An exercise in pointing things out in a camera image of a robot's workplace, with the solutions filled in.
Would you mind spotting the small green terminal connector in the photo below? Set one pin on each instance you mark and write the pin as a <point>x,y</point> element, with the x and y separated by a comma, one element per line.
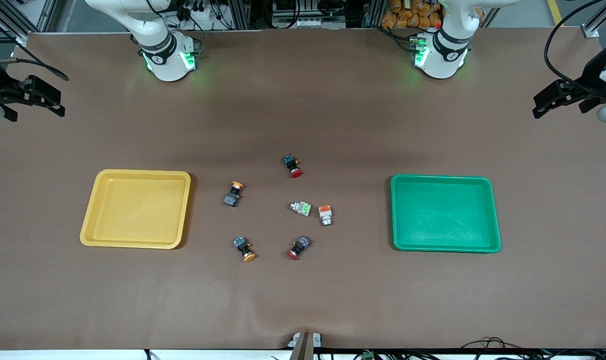
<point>367,355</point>

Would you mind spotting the brown table mat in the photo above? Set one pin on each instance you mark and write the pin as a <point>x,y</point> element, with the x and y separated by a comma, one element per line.
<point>302,100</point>

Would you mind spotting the green plastic tray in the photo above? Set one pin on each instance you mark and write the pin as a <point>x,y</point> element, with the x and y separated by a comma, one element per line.
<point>443,215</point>

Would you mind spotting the red mushroom push button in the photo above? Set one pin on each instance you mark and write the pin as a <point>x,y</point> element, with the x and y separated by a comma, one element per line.
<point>301,244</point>
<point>290,162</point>

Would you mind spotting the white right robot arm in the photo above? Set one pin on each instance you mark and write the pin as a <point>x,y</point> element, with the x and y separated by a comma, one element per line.
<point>165,65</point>

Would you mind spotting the white power strip with plugs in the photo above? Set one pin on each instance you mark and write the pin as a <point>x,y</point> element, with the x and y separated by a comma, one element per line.
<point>202,12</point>

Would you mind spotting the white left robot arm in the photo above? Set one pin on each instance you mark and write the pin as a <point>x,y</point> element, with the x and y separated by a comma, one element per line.
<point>440,65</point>

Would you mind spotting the aluminium frame profile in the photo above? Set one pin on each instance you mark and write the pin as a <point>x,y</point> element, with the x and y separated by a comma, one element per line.
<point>595,22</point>
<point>12,17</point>

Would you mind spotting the yellow plastic tray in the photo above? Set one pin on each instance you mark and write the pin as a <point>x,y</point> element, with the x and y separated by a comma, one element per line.
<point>132,215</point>

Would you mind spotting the long white power strip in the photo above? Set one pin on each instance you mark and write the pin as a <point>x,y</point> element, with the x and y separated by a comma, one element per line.
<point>308,22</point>

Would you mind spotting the orange packets pile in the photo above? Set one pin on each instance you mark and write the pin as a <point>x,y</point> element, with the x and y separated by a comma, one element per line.
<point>408,15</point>

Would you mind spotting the yellow mushroom push button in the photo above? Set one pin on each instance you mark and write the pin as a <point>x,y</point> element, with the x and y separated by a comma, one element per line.
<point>231,200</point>
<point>241,244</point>

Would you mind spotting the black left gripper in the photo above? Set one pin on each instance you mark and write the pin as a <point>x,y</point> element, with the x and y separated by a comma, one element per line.
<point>588,78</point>

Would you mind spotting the grey bracket with brown post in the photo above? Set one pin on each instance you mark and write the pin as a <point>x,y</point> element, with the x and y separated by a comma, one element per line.
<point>305,342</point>

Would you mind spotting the green button with orange block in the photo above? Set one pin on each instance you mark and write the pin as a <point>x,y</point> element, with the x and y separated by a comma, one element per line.
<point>325,212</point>

